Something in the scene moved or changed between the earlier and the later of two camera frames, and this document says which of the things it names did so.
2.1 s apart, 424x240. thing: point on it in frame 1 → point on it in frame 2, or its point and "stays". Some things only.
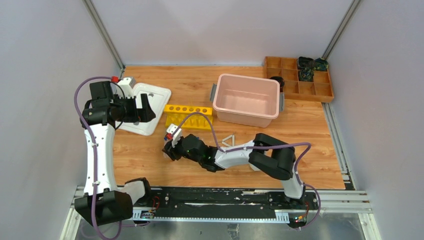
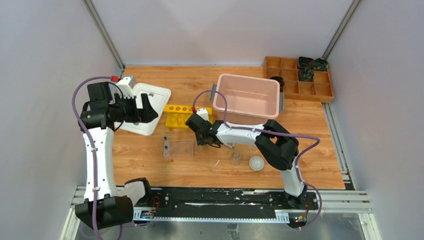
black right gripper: x=172 y=152 → x=200 y=141
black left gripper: x=136 y=109 stays
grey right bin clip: x=281 y=102 stays
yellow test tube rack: x=176 y=114 stays
